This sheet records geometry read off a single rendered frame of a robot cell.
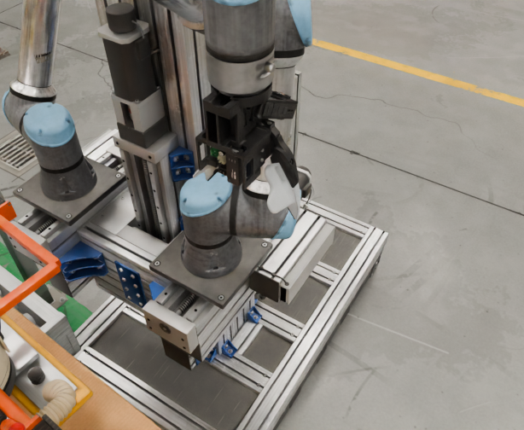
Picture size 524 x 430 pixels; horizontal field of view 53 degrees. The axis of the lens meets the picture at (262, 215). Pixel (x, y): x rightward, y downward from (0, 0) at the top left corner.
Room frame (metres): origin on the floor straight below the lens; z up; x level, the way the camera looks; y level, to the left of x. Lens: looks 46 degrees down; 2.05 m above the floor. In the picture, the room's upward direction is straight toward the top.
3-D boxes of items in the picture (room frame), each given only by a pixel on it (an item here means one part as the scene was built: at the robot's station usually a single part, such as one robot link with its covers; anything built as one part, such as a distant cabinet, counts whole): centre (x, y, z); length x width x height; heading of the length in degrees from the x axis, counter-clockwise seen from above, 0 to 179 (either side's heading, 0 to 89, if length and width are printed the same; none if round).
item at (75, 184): (1.11, 0.54, 1.09); 0.15 x 0.15 x 0.10
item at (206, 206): (0.85, 0.12, 1.20); 0.13 x 0.12 x 0.14; 84
